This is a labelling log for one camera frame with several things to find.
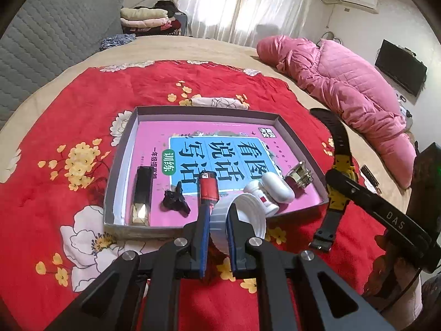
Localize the pink quilt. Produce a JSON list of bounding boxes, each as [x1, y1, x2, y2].
[[257, 35, 417, 188]]

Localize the white pill bottle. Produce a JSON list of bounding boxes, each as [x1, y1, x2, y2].
[[243, 181, 279, 218]]

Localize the pink and blue book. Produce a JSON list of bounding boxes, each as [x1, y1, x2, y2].
[[122, 121, 321, 230]]

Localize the white earbuds case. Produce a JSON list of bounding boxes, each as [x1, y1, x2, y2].
[[261, 172, 295, 204]]

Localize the blue patterned cloth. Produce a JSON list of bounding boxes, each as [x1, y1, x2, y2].
[[100, 34, 136, 52]]

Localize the red lighter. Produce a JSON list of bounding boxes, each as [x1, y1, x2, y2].
[[196, 172, 220, 212]]

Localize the white air conditioner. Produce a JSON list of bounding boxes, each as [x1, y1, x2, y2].
[[338, 0, 379, 11]]

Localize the dark ridged bar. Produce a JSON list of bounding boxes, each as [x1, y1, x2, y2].
[[360, 165, 384, 194]]

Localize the black and yellow wristwatch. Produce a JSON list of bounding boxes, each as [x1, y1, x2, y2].
[[308, 108, 361, 252]]

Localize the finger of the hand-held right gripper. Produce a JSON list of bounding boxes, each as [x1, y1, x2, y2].
[[326, 169, 433, 252]]

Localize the pink folded garment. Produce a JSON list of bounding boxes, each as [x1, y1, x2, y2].
[[120, 17, 173, 30]]

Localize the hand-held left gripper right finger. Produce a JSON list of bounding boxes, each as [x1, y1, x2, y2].
[[225, 203, 397, 331]]

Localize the red floral blanket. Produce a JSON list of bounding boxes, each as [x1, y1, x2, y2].
[[0, 60, 388, 331]]

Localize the grey cardboard box tray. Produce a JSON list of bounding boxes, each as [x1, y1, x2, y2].
[[103, 106, 329, 239]]

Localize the grey quilted headboard cover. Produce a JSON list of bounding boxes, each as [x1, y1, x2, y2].
[[0, 0, 123, 130]]

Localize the brass metal ring holder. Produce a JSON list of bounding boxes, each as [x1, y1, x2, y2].
[[284, 161, 313, 189]]

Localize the cream folded garment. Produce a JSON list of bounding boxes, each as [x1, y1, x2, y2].
[[120, 7, 169, 21]]

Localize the dark red folded garment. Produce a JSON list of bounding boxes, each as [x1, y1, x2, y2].
[[162, 19, 183, 35]]

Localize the white plastic lid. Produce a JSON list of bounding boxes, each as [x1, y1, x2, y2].
[[208, 193, 267, 259]]

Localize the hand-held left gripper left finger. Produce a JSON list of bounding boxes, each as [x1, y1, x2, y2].
[[45, 203, 211, 331]]

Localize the beige bed sheet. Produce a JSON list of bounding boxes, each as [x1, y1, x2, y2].
[[0, 34, 423, 318]]

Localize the black flat screen television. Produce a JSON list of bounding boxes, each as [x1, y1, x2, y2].
[[375, 39, 428, 97]]

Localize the black garment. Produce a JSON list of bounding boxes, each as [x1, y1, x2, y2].
[[153, 0, 178, 12]]

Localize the white curtain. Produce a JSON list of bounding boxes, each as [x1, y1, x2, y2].
[[176, 0, 319, 47]]

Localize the black and gold rectangular case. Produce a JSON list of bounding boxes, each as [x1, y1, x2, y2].
[[130, 166, 154, 227]]

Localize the black clip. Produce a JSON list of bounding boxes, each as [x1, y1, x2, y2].
[[162, 183, 192, 218]]

